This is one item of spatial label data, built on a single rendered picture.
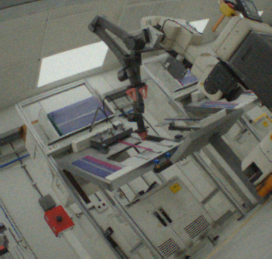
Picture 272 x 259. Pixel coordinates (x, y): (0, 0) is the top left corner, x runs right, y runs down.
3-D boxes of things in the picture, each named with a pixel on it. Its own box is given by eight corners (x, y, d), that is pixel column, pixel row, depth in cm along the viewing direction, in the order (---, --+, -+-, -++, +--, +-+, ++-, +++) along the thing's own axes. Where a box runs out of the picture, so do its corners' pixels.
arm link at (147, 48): (127, 45, 269) (136, 46, 276) (127, 62, 269) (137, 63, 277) (174, 37, 239) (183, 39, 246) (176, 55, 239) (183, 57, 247)
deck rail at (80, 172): (113, 190, 217) (111, 182, 215) (111, 191, 216) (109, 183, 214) (59, 164, 271) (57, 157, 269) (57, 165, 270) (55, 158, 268)
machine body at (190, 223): (224, 231, 253) (177, 174, 275) (161, 282, 213) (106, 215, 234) (188, 255, 301) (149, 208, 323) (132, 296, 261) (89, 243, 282)
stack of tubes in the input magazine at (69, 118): (111, 115, 310) (94, 94, 319) (62, 135, 280) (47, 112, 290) (108, 124, 319) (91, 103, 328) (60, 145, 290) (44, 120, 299)
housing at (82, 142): (127, 137, 307) (123, 121, 302) (79, 159, 278) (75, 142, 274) (120, 135, 313) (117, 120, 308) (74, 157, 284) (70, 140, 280)
